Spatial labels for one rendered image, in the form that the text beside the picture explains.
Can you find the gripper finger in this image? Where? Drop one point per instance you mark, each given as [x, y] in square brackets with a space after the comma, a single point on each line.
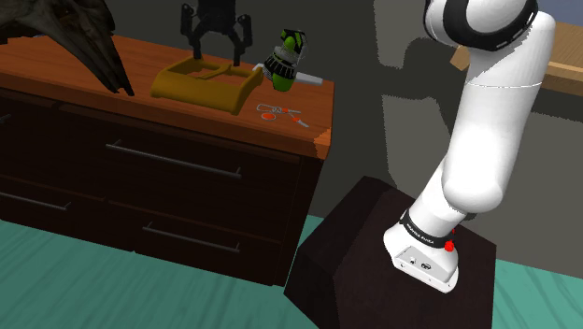
[245, 36]
[188, 27]

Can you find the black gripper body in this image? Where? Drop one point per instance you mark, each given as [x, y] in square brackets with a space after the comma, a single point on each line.
[217, 16]

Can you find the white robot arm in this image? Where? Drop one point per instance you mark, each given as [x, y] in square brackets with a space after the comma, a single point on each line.
[492, 136]

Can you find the white flat bar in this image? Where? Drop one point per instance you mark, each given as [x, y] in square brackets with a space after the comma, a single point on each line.
[312, 80]

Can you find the silver keyring with orange tags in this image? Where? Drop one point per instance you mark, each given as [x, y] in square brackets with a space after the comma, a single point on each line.
[269, 116]

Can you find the dark grey jagged sculpture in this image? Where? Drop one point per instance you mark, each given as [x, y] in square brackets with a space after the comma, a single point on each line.
[77, 36]

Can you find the dark wooden chest of drawers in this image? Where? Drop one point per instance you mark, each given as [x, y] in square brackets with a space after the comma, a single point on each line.
[191, 191]

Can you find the dark robot stand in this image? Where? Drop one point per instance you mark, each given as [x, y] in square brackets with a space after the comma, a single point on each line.
[364, 273]

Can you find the ochre yellow frame tray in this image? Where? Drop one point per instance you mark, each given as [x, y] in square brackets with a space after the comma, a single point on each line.
[205, 95]

